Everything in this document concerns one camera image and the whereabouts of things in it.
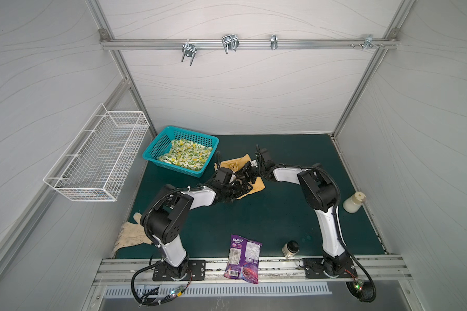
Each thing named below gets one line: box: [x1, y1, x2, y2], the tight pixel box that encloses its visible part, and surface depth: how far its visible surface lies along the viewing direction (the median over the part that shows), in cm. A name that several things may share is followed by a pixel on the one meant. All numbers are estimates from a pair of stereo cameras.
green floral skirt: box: [157, 138, 214, 172], surface depth 106 cm
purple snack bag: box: [223, 234, 263, 285], surface depth 76 cm
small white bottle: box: [343, 191, 367, 214], surface depth 87 cm
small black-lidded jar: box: [281, 240, 300, 259], surface depth 72 cm
